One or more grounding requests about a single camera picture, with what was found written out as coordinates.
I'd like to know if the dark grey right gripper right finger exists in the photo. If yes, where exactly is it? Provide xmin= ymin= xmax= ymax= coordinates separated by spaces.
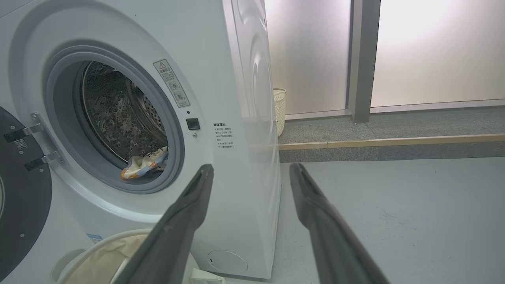
xmin=290 ymin=163 xmax=391 ymax=284

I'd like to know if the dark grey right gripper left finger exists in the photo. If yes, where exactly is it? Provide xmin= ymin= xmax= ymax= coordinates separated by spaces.
xmin=114 ymin=164 xmax=214 ymax=284

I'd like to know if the cream patterned garment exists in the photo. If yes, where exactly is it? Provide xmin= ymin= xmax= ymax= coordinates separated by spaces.
xmin=120 ymin=146 xmax=170 ymax=181

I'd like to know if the black round glass machine door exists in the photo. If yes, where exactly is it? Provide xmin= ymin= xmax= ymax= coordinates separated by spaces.
xmin=0 ymin=106 xmax=53 ymax=282

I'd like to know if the cream fabric laundry basket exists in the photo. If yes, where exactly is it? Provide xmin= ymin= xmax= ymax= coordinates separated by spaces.
xmin=54 ymin=228 xmax=228 ymax=284

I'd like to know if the white plastic perforated basket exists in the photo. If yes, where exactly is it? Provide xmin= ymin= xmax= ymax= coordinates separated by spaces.
xmin=273 ymin=88 xmax=287 ymax=137

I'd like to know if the white washing machine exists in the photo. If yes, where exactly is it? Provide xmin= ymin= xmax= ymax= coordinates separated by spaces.
xmin=0 ymin=0 xmax=282 ymax=284

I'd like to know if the black text label sticker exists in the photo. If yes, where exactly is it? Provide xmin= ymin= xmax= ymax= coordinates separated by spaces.
xmin=213 ymin=122 xmax=236 ymax=150

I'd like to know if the wooden floor strip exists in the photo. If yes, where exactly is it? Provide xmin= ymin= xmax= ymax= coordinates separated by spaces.
xmin=278 ymin=133 xmax=505 ymax=151

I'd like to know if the warning sticker with red triangle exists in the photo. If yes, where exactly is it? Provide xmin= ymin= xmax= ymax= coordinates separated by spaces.
xmin=153 ymin=59 xmax=191 ymax=108

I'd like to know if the grey window frame post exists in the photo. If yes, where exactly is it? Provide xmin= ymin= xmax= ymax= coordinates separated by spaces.
xmin=347 ymin=0 xmax=382 ymax=124

